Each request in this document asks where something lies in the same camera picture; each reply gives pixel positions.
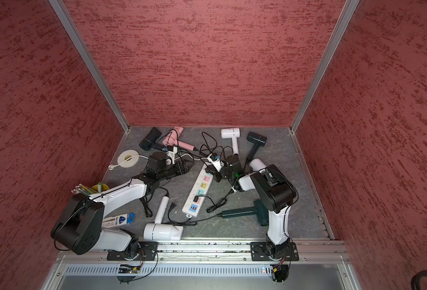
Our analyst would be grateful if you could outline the pink hair dryer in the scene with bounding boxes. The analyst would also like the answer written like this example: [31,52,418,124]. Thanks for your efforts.
[162,127,197,151]

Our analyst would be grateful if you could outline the dark green hair dryer back right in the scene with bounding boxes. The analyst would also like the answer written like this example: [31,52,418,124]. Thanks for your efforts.
[246,132,267,163]

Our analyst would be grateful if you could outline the dark green hair dryer front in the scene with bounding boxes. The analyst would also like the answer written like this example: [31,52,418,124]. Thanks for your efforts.
[217,199,269,226]

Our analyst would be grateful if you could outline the white blue box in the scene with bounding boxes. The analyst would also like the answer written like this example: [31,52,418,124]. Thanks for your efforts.
[102,213,135,228]

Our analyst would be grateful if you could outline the dark green hair dryer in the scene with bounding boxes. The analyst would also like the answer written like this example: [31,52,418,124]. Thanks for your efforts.
[217,199,269,226]
[246,132,267,163]

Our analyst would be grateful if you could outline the yellow pencil cup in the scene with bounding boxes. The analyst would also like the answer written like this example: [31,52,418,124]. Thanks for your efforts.
[71,182,110,196]

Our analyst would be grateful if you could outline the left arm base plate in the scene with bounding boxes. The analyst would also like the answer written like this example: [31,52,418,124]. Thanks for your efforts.
[107,242,159,262]

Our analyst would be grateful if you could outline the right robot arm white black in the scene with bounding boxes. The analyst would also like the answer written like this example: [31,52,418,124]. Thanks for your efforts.
[205,155,298,260]

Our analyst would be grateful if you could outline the white power strip coloured sockets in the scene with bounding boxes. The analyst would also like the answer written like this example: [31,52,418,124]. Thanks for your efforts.
[182,165,214,218]

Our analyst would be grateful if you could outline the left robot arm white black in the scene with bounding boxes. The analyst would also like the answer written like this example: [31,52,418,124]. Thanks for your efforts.
[50,152,193,261]

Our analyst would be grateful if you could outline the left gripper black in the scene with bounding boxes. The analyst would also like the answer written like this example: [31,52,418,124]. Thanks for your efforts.
[158,159,195,181]

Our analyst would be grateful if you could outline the white power strip cable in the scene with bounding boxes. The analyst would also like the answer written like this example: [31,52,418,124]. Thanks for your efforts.
[108,153,200,171]

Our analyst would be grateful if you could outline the large white hair dryer front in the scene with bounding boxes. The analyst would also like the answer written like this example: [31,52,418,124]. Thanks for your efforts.
[143,196,183,242]

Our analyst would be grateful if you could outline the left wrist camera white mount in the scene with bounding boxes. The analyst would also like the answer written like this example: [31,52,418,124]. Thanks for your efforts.
[166,145,178,165]

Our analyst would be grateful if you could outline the black hair dryer back left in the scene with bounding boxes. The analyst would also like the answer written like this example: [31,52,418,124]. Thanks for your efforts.
[139,127,164,151]

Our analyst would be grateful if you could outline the white tape roll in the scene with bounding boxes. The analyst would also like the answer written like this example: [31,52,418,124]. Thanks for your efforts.
[116,149,140,168]

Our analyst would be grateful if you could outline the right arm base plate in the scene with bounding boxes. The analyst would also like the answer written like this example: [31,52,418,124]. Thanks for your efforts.
[250,241,299,262]

